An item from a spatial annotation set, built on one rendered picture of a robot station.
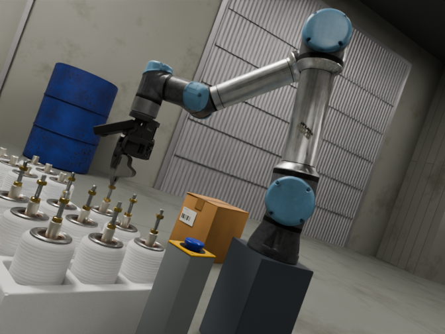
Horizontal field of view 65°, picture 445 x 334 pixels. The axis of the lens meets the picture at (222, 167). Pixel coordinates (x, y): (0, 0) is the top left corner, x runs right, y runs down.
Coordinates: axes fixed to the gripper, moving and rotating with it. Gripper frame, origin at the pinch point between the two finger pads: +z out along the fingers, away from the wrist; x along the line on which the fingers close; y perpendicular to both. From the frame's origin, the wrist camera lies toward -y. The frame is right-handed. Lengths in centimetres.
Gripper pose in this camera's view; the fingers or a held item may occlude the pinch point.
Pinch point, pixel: (111, 179)
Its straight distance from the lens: 104.4
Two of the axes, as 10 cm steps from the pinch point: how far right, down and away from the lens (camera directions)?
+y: 9.4, 3.4, -0.5
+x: 0.5, 0.2, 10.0
